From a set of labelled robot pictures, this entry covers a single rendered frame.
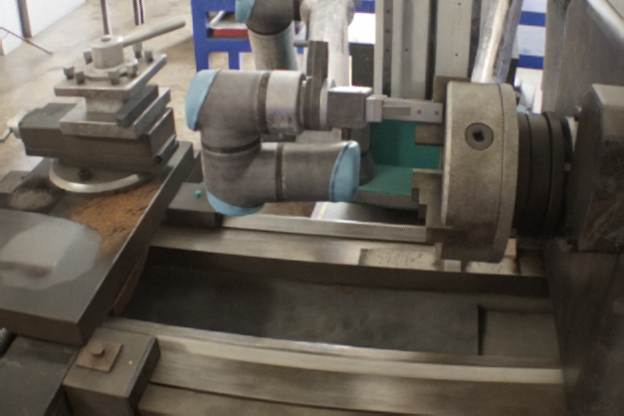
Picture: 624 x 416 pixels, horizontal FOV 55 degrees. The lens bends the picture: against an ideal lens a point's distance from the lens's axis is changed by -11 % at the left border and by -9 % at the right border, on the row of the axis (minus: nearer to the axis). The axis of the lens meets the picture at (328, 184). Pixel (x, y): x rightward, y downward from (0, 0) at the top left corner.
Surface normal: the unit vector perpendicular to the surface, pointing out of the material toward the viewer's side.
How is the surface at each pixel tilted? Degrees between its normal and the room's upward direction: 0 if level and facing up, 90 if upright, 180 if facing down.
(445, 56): 90
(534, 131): 18
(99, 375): 0
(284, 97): 56
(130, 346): 0
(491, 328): 0
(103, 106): 90
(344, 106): 70
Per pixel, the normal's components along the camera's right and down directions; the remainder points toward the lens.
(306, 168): -0.03, -0.07
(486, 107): -0.06, -0.64
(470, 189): -0.14, 0.19
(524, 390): -0.01, -0.85
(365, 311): 0.23, -0.68
